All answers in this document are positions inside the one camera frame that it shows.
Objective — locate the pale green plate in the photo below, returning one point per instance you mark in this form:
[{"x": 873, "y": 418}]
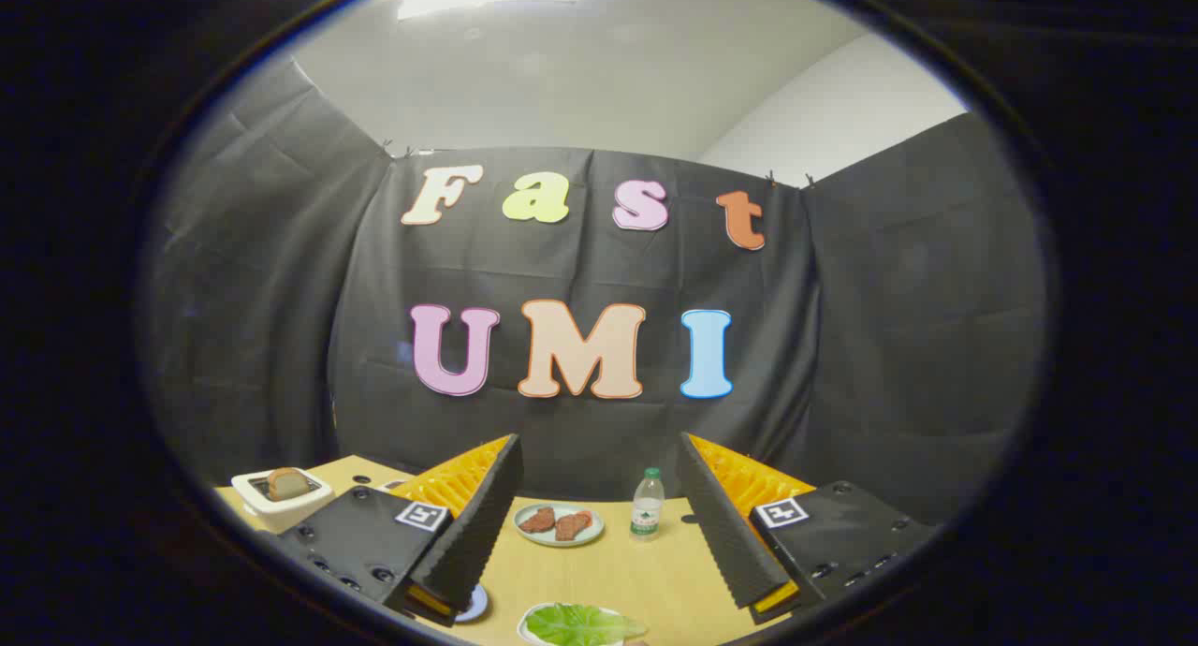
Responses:
[{"x": 560, "y": 543}]

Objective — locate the clear water bottle green label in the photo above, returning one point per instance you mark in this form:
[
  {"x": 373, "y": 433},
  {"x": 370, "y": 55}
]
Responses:
[{"x": 647, "y": 510}]

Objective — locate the brown meat patty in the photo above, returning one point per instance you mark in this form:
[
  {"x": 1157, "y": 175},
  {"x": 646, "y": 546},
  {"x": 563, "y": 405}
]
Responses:
[
  {"x": 538, "y": 521},
  {"x": 572, "y": 526}
]

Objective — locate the blue plate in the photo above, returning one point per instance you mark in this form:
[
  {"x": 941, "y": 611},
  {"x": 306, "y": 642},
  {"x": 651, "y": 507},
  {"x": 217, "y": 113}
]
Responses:
[{"x": 474, "y": 605}]

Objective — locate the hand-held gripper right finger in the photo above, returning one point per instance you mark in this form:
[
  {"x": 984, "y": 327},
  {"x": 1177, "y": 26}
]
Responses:
[{"x": 721, "y": 524}]

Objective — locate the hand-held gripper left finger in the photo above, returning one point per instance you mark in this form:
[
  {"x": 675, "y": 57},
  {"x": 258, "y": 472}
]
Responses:
[{"x": 482, "y": 524}]

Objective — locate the white toaster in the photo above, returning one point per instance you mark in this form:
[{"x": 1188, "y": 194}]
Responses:
[{"x": 281, "y": 513}]

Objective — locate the green lettuce leaf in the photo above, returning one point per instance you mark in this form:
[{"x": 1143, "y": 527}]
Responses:
[{"x": 580, "y": 624}]

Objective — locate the black backdrop cloth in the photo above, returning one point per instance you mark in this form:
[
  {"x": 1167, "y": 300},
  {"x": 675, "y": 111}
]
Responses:
[{"x": 580, "y": 281}]

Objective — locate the plain bread slice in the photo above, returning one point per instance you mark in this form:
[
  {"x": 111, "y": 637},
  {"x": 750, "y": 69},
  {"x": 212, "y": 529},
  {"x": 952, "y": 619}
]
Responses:
[{"x": 288, "y": 485}]

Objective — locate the white plate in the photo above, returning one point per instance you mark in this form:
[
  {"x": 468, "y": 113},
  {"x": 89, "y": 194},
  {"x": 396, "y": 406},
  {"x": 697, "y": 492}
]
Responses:
[{"x": 526, "y": 627}]

